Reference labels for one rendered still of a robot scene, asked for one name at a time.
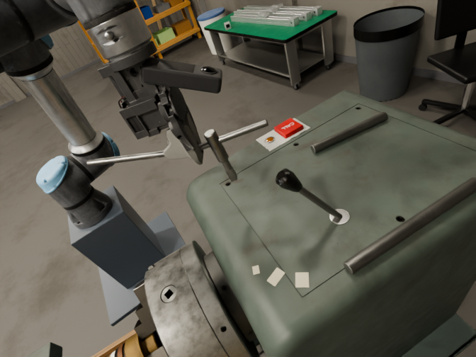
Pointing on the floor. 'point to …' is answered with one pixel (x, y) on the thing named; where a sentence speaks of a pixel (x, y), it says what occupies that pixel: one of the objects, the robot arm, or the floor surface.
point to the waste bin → (387, 50)
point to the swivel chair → (466, 8)
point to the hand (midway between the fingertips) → (202, 156)
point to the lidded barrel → (219, 33)
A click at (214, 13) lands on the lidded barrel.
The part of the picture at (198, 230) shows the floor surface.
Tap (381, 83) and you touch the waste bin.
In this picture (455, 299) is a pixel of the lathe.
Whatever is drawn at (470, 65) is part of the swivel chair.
